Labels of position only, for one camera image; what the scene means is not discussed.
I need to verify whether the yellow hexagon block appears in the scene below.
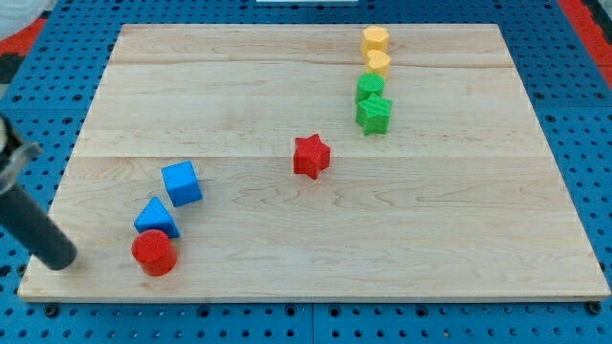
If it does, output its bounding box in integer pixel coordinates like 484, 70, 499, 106
361, 25, 390, 56

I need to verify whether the yellow heart block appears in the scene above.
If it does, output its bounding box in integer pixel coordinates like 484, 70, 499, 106
365, 50, 391, 79

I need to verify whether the green star block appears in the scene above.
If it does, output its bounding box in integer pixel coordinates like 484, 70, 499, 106
356, 94, 393, 136

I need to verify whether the red cylinder block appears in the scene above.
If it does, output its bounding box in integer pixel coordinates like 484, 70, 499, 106
131, 229, 178, 277

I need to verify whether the wooden board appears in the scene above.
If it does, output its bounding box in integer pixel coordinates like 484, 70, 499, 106
18, 24, 610, 304

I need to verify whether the green cylinder block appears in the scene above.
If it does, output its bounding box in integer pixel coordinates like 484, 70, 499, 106
355, 73, 385, 103

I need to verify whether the blue cube block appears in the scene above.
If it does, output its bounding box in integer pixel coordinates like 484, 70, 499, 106
162, 161, 203, 207

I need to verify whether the red star block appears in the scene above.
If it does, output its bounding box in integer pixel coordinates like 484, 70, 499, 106
293, 134, 331, 180

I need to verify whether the blue triangle block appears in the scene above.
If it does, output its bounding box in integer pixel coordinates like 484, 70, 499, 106
134, 197, 181, 239

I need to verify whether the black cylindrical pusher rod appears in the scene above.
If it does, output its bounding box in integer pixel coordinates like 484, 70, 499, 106
1, 183, 77, 270

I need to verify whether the silver rod mount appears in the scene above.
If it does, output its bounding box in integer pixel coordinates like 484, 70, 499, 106
1, 115, 42, 194

